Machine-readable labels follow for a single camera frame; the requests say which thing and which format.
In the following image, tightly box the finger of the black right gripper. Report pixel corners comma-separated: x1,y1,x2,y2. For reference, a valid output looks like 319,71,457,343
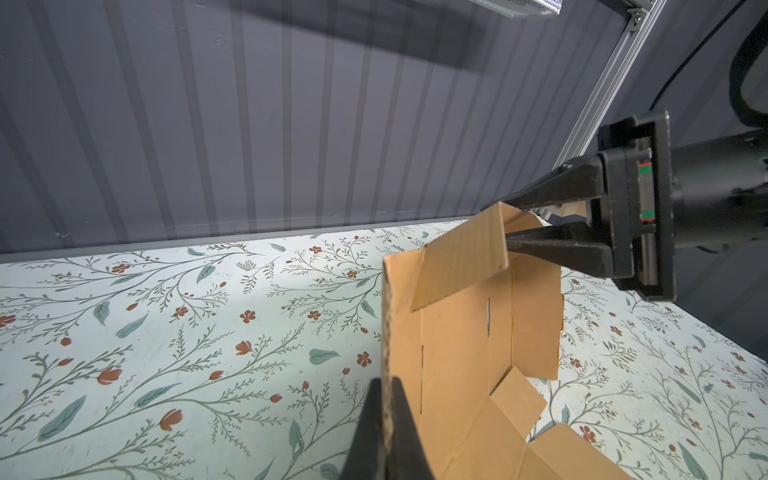
506,222,615,278
501,155,605,210

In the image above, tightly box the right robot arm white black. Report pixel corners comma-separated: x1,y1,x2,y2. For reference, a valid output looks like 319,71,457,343
503,110,767,301

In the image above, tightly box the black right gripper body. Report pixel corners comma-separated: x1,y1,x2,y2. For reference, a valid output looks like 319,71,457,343
598,110,676,301

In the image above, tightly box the brown cardboard paper box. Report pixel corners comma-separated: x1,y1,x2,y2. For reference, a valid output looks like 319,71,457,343
382,203,624,479

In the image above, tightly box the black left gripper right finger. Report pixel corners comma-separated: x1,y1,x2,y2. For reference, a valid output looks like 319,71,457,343
389,392,434,480

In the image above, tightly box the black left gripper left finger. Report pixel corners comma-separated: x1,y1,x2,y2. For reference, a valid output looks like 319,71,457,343
339,378,384,480

